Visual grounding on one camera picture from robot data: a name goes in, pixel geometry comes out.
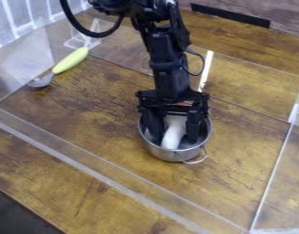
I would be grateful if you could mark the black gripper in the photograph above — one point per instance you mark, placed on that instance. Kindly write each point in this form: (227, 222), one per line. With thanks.
(174, 98)

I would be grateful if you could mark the white red toy mushroom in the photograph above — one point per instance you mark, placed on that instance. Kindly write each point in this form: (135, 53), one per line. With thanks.
(175, 130)

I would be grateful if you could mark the silver metal pot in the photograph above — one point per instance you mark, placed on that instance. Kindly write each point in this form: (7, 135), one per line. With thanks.
(189, 153)

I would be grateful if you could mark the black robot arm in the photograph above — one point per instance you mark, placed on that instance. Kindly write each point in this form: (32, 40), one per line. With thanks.
(166, 37)

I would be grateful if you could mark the clear acrylic stand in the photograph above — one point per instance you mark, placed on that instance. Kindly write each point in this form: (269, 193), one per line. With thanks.
(81, 41)

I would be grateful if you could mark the black strip on table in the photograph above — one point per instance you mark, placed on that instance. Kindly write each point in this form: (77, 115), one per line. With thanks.
(250, 20)

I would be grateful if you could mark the green handled metal spoon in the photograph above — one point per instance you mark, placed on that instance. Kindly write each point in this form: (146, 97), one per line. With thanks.
(64, 65)

